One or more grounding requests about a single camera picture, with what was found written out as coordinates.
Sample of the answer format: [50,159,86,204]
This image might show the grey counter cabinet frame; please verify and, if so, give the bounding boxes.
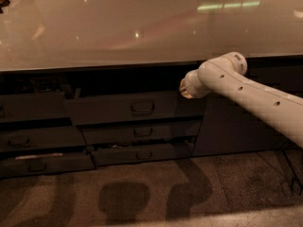
[1,58,301,168]

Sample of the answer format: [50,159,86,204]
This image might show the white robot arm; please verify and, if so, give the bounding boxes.
[179,52,303,148]

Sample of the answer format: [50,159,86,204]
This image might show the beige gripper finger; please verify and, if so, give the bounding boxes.
[179,79,192,99]

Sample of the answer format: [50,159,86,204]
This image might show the dark grey drawer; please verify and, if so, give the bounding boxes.
[64,91,206,125]
[81,120,201,145]
[91,141,194,166]
[0,127,85,152]
[0,92,67,123]
[0,152,95,179]

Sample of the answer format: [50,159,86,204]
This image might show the dark grey cabinet door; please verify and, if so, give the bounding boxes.
[193,65,303,156]

